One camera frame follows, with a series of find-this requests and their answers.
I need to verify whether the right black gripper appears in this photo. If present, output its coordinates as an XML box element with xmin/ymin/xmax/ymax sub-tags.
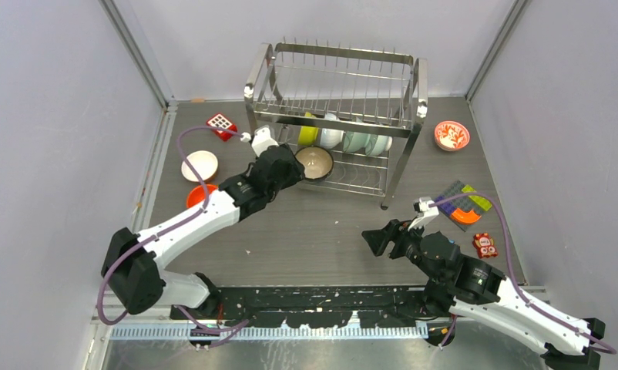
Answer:
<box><xmin>361</xmin><ymin>215</ymin><xmax>443</xmax><ymax>283</ymax></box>

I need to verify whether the dark blue bowl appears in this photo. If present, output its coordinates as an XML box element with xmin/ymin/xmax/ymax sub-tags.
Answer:
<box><xmin>295</xmin><ymin>146</ymin><xmax>334</xmax><ymax>183</ymax></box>

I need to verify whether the orange bowl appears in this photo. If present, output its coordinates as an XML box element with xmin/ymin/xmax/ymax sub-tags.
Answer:
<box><xmin>186</xmin><ymin>194</ymin><xmax>205</xmax><ymax>208</ymax></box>
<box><xmin>187</xmin><ymin>184</ymin><xmax>218</xmax><ymax>199</ymax></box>

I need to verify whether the red white patterned bowl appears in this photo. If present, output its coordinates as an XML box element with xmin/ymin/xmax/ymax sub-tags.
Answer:
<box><xmin>434</xmin><ymin>121</ymin><xmax>471</xmax><ymax>152</ymax></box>

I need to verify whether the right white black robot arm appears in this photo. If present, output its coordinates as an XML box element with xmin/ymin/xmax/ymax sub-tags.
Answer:
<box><xmin>361</xmin><ymin>219</ymin><xmax>606</xmax><ymax>369</ymax></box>

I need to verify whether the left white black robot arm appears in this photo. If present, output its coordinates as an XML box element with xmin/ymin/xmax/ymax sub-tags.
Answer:
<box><xmin>101</xmin><ymin>144</ymin><xmax>304</xmax><ymax>319</ymax></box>

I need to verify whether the white bowl in rack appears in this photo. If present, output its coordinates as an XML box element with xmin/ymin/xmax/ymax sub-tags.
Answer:
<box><xmin>319</xmin><ymin>128</ymin><xmax>344</xmax><ymax>150</ymax></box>

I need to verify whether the steel two-tier dish rack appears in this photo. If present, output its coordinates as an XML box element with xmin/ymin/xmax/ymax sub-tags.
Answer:
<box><xmin>244</xmin><ymin>40</ymin><xmax>428</xmax><ymax>209</ymax></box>

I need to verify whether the yellow bowl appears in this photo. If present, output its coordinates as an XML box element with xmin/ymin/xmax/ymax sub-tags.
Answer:
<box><xmin>297</xmin><ymin>126</ymin><xmax>319</xmax><ymax>146</ymax></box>

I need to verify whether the purple brick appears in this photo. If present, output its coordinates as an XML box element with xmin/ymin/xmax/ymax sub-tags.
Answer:
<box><xmin>434</xmin><ymin>196</ymin><xmax>452</xmax><ymax>214</ymax></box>

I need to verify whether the white bowl brown outside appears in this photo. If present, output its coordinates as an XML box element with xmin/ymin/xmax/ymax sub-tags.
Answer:
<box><xmin>180</xmin><ymin>150</ymin><xmax>219</xmax><ymax>182</ymax></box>

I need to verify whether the red white grid block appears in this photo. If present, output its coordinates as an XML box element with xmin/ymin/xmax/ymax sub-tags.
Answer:
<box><xmin>206</xmin><ymin>113</ymin><xmax>238</xmax><ymax>142</ymax></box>

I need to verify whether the pale green bowl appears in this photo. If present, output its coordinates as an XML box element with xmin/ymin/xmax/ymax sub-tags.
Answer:
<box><xmin>364</xmin><ymin>134</ymin><xmax>393</xmax><ymax>156</ymax></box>
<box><xmin>342</xmin><ymin>131</ymin><xmax>371</xmax><ymax>153</ymax></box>

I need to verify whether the orange curved toy piece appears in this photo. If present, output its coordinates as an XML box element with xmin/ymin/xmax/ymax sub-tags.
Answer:
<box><xmin>450</xmin><ymin>208</ymin><xmax>481</xmax><ymax>225</ymax></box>

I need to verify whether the grey building block plate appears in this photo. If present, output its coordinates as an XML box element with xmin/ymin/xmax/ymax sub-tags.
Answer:
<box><xmin>437</xmin><ymin>180</ymin><xmax>485</xmax><ymax>231</ymax></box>

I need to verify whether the red cartoon toy block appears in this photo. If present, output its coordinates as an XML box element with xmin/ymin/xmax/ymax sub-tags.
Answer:
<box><xmin>472</xmin><ymin>233</ymin><xmax>499</xmax><ymax>258</ymax></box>

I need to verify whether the lime green brick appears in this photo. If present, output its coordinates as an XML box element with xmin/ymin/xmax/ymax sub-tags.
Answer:
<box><xmin>462</xmin><ymin>184</ymin><xmax>492</xmax><ymax>212</ymax></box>

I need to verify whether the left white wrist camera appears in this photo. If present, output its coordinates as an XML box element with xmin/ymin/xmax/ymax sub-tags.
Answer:
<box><xmin>240</xmin><ymin>125</ymin><xmax>279</xmax><ymax>156</ymax></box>

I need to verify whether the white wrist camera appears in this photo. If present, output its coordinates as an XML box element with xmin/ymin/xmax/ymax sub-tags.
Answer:
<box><xmin>240</xmin><ymin>125</ymin><xmax>279</xmax><ymax>156</ymax></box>
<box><xmin>408</xmin><ymin>197</ymin><xmax>439</xmax><ymax>230</ymax></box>

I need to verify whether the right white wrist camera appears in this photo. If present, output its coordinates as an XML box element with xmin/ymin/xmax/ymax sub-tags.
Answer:
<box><xmin>408</xmin><ymin>197</ymin><xmax>439</xmax><ymax>230</ymax></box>

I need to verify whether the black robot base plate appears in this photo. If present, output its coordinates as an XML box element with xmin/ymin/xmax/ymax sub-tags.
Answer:
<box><xmin>188</xmin><ymin>285</ymin><xmax>452</xmax><ymax>328</ymax></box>

